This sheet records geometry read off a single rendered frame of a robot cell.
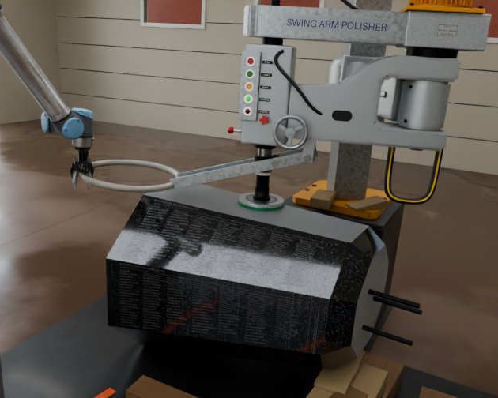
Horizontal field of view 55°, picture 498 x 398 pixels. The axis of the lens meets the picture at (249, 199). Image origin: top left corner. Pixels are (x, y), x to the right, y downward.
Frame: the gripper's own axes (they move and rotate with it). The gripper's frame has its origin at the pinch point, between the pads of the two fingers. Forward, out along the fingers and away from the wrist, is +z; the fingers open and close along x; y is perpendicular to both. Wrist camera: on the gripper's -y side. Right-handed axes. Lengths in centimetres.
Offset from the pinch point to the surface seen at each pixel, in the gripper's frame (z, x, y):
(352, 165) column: -15, 141, 11
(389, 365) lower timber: 66, 137, 78
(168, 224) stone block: 8.4, 35.6, 30.4
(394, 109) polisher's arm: -53, 126, 55
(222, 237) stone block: 6, 54, 51
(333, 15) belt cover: -88, 91, 51
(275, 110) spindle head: -48, 75, 43
